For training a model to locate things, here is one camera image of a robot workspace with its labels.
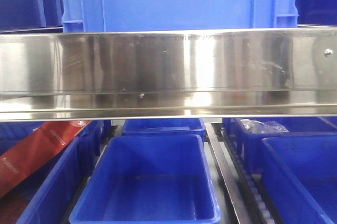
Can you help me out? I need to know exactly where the blue center rear bin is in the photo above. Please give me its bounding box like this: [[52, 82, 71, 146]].
[[122, 118, 206, 140]]

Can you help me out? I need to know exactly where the steel shelf divider rail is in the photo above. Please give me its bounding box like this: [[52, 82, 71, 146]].
[[205, 123, 251, 223]]

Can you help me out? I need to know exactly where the blue right front bin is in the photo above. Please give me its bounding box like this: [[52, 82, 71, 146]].
[[261, 137, 336, 223]]

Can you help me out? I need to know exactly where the blue bin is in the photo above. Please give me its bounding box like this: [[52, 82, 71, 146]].
[[222, 116, 336, 174], [261, 137, 336, 223], [122, 118, 206, 140], [69, 135, 221, 223], [1, 120, 112, 223]]

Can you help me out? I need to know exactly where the blue right rear bin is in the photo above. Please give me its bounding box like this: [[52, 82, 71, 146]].
[[222, 116, 336, 174]]

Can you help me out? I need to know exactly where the black roller track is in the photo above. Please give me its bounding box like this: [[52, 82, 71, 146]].
[[220, 127, 283, 223]]

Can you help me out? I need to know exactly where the blue left bin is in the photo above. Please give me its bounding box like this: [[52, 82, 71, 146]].
[[1, 120, 112, 223]]

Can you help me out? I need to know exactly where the stainless steel shelf beam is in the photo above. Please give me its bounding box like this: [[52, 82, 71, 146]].
[[1, 26, 336, 122]]

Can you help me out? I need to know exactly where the dark blue upper left crate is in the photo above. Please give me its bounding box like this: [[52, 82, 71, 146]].
[[1, 0, 63, 31]]

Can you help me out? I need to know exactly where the red paper package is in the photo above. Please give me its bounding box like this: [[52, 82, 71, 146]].
[[1, 120, 91, 197]]

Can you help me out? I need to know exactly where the clear plastic bag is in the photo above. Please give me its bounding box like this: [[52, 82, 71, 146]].
[[240, 119, 289, 133]]

